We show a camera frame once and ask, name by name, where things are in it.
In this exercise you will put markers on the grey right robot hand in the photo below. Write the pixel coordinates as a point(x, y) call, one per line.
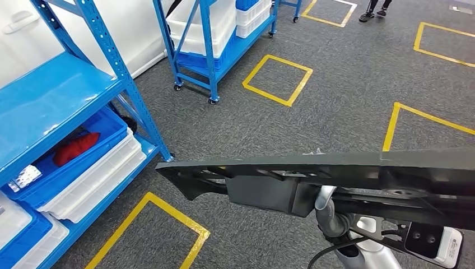
point(326, 217)

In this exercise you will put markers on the black plastic car part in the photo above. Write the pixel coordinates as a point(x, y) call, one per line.
point(334, 170)

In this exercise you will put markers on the blue wheeled shelf rack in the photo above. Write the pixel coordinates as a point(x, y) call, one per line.
point(208, 55)

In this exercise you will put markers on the blue metal shelf rack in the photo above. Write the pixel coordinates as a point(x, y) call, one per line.
point(55, 96)

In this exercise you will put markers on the blue plastic crate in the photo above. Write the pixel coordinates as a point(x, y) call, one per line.
point(246, 3)
point(26, 248)
point(74, 178)
point(226, 55)

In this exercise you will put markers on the person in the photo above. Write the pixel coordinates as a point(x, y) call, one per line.
point(367, 15)

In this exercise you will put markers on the large white plastic crate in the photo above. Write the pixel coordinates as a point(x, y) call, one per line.
point(200, 22)

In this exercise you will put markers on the red cloth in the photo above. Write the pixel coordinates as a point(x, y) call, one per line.
point(76, 148)

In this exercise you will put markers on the white car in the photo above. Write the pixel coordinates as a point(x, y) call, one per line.
point(130, 29)

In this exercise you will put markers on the shiny foil bag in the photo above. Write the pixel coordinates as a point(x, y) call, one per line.
point(25, 178)

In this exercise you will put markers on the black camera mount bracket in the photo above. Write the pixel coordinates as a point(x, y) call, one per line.
point(393, 239)

